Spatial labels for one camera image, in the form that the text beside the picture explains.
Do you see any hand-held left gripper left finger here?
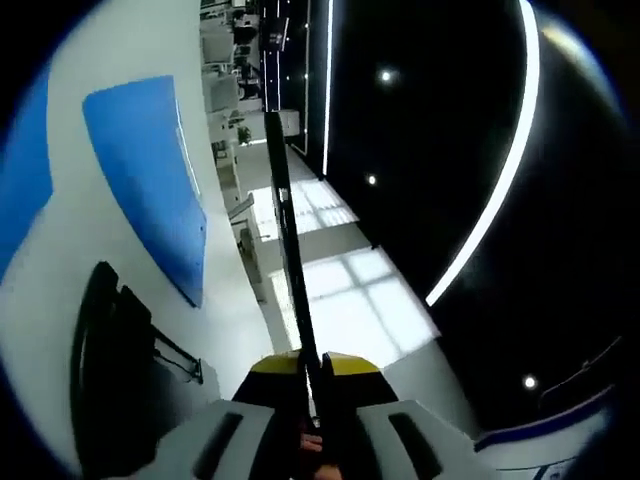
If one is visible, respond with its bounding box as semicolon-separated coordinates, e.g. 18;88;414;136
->
132;351;304;480

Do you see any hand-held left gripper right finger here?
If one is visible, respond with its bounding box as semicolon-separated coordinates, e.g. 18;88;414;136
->
321;351;504;480

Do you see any black folder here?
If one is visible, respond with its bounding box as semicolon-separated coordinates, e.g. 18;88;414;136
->
68;259;204;479
262;109;334;480

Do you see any blue folder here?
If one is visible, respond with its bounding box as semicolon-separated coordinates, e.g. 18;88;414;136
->
81;74;208;310
0;64;55;286

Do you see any person's left hand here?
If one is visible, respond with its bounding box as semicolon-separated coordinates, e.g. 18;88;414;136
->
298;430;344;480

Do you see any large bright window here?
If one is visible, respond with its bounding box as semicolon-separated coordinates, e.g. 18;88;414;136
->
269;246;442;362
247;178;360;242

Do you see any white table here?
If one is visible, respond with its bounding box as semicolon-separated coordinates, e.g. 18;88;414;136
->
0;0;281;480

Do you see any row of white office chairs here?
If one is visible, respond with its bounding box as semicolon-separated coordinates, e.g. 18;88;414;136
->
199;29;261;131

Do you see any narrow ceiling light strip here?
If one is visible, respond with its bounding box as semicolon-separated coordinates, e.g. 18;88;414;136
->
322;0;335;176

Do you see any wide curved ceiling light strip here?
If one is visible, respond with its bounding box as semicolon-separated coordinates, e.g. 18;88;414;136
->
424;0;542;307

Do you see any group of ceiling spotlights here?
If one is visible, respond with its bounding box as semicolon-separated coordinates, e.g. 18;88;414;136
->
364;67;539;391

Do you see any blue-bordered wall display board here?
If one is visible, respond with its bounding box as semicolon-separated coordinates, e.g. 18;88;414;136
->
472;392;621;480

